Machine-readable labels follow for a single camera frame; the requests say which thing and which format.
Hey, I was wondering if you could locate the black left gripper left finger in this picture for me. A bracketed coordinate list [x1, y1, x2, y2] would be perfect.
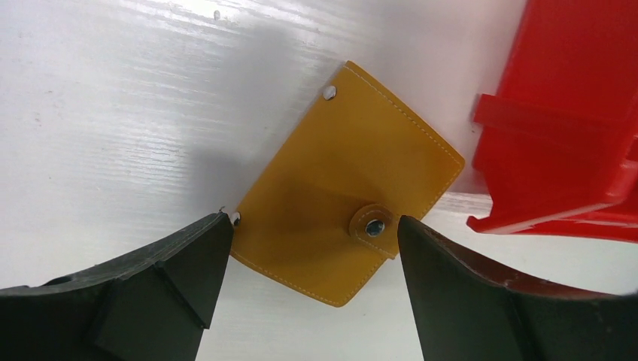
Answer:
[1, 212, 234, 360]

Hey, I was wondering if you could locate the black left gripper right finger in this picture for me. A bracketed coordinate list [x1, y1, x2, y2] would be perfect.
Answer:
[397, 216, 637, 360]

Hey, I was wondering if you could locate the yellow leather card holder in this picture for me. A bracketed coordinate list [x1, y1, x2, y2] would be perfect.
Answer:
[231, 62, 465, 307]

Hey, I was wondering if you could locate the left red plastic bin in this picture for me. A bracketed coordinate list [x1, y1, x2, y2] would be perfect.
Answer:
[466, 1, 637, 243]

